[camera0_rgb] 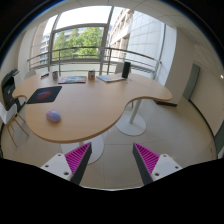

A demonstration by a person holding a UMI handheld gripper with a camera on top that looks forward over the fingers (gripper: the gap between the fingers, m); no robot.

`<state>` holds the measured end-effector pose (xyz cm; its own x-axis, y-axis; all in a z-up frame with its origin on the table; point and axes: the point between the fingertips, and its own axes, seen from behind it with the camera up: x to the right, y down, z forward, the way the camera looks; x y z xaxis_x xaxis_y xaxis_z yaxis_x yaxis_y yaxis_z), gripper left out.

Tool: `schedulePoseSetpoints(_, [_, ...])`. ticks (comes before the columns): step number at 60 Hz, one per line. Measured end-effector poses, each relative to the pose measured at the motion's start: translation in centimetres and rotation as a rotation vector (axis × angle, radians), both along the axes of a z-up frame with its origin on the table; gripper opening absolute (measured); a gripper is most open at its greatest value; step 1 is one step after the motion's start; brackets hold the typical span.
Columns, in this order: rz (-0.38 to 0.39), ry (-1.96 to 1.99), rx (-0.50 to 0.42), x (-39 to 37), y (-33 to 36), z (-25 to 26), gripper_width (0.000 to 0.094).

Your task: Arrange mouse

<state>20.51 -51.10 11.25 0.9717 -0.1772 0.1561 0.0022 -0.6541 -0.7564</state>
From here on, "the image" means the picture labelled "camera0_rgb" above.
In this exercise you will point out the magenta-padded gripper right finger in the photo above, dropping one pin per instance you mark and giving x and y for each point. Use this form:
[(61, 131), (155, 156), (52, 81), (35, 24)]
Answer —
[(163, 165)]

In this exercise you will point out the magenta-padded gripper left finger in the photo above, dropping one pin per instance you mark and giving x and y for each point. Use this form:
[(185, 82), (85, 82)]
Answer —
[(60, 165)]

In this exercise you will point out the pink and lilac computer mouse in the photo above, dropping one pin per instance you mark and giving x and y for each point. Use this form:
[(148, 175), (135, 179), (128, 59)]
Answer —
[(53, 116)]

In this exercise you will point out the black mouse pad red print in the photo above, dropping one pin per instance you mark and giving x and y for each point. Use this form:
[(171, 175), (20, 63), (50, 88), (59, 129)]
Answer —
[(44, 94)]

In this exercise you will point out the white round table base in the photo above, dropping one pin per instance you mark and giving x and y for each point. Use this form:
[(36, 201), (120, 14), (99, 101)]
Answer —
[(96, 146), (130, 126)]

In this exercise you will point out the white chair wooden legs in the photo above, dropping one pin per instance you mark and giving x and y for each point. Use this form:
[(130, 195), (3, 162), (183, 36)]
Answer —
[(7, 115)]

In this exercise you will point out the red and grey magazine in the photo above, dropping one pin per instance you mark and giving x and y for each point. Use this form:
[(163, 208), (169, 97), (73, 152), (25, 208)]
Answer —
[(72, 79)]

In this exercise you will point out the grey door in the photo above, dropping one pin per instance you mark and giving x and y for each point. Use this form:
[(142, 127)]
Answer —
[(191, 81)]

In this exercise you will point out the printed mug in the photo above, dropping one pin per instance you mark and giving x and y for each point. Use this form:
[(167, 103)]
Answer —
[(91, 75), (55, 75)]

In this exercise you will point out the black office printer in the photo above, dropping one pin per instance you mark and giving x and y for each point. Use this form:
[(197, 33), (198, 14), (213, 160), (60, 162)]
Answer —
[(9, 90)]

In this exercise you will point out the black cylinder speaker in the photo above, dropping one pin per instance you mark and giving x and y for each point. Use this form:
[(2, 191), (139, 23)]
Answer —
[(126, 70)]

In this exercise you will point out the grey metal balcony railing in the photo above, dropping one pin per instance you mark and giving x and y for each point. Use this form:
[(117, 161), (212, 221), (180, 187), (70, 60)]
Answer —
[(83, 49)]

